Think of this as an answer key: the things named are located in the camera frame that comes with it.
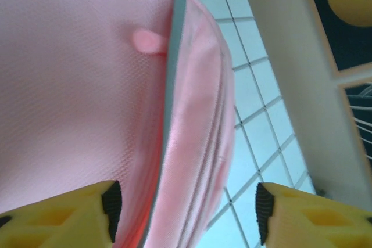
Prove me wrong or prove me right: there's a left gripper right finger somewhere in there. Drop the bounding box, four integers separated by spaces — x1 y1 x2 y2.
255 182 372 248

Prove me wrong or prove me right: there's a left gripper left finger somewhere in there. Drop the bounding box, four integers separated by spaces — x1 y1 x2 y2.
0 179 123 248

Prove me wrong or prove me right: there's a pink school backpack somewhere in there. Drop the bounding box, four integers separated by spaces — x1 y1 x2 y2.
0 0 237 248

